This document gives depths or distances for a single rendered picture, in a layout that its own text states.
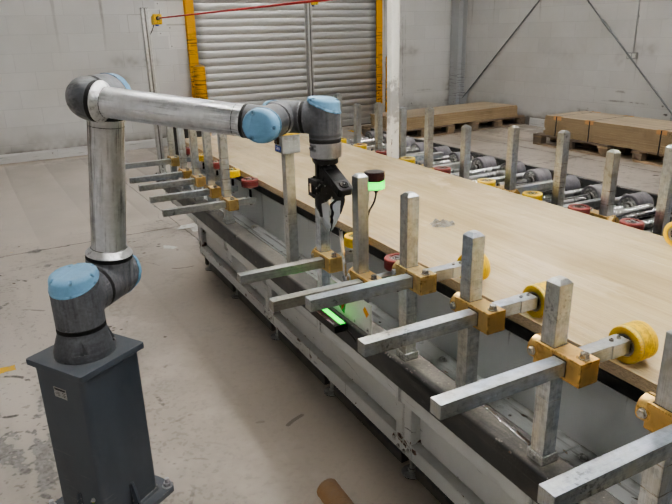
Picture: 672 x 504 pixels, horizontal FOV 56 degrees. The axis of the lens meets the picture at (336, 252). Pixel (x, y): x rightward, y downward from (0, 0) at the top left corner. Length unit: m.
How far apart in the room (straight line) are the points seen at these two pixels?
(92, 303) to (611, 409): 1.47
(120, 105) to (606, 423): 1.45
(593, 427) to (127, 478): 1.50
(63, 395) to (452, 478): 1.26
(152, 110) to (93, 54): 7.58
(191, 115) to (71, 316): 0.74
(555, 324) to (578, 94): 9.17
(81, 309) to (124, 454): 0.53
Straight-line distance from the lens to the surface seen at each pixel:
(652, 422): 1.18
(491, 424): 1.52
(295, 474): 2.49
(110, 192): 2.10
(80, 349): 2.12
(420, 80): 11.71
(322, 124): 1.75
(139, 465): 2.37
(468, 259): 1.42
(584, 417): 1.62
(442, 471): 2.24
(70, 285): 2.04
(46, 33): 9.27
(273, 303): 1.73
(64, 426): 2.26
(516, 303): 1.50
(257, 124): 1.65
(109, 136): 2.05
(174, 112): 1.76
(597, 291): 1.76
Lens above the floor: 1.56
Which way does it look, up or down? 20 degrees down
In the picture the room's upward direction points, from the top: 1 degrees counter-clockwise
